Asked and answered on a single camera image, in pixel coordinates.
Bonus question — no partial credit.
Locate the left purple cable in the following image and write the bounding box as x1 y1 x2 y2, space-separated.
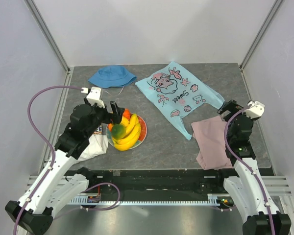
13 85 83 235

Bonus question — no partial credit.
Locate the light blue plastic bag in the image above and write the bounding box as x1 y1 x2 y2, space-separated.
135 61 224 140

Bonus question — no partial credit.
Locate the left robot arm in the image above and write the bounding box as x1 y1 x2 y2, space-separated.
5 101 124 235

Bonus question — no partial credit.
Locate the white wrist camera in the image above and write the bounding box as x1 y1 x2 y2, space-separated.
81 87 105 108
245 100 265 119

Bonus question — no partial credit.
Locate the orange persimmon fruit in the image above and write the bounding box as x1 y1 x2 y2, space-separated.
123 108 131 120

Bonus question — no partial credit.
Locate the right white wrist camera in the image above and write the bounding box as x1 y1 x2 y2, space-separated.
245 100 265 119

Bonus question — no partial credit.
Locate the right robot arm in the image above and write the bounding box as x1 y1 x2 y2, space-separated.
214 100 292 235

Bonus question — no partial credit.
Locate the round fruit plate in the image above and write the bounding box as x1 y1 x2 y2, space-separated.
105 115 147 149

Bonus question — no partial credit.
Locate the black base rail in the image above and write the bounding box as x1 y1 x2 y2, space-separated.
67 167 238 194

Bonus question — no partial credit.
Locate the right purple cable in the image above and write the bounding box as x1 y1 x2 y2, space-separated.
223 105 276 235

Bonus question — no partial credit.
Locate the yellow banana bunch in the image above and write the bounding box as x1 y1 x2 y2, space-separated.
112 114 141 151

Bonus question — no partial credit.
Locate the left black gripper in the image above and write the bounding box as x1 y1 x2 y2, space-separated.
84 96 124 138

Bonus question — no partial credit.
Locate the purple cable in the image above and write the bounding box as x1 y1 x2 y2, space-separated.
13 85 83 235
223 105 276 235

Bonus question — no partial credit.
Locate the small orange tangerine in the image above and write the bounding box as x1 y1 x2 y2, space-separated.
108 123 114 132

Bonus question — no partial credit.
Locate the white printed t-shirt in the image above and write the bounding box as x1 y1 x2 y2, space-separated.
78 126 108 162

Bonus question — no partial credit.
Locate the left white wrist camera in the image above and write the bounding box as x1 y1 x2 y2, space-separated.
81 87 105 108

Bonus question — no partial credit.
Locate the white slotted cable duct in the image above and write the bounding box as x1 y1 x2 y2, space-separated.
67 195 220 206

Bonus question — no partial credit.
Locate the blue bucket hat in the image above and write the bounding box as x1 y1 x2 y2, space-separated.
88 65 137 89

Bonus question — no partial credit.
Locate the pink folded cloth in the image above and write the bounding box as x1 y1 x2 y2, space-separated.
191 116 233 170

